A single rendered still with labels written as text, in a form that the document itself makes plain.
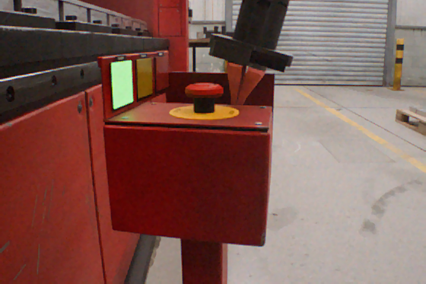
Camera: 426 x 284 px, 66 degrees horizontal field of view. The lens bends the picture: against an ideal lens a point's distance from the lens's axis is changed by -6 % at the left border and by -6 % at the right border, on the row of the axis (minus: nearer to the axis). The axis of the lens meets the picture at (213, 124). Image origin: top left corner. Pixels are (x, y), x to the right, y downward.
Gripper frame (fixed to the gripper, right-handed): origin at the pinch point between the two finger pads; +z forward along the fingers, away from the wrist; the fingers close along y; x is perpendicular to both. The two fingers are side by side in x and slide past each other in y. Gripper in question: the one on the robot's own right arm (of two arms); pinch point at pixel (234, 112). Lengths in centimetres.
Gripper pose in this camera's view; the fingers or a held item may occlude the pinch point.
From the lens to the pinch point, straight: 46.2
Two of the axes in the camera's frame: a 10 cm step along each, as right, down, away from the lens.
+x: -1.9, 2.4, -9.5
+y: -9.5, -2.9, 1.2
